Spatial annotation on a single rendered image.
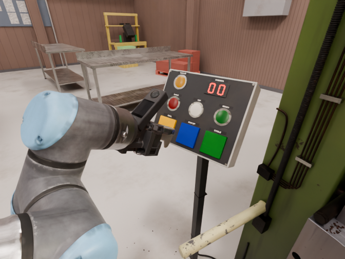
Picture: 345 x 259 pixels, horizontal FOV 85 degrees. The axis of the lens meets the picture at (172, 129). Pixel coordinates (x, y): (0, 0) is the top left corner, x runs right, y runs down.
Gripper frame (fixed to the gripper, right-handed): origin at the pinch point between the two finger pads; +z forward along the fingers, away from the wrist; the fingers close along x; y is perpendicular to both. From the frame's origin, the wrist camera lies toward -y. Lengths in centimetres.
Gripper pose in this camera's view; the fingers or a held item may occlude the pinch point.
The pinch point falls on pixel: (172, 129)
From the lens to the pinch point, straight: 58.0
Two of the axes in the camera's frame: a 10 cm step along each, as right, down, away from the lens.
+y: -3.0, 9.5, 0.7
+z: 5.3, 1.0, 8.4
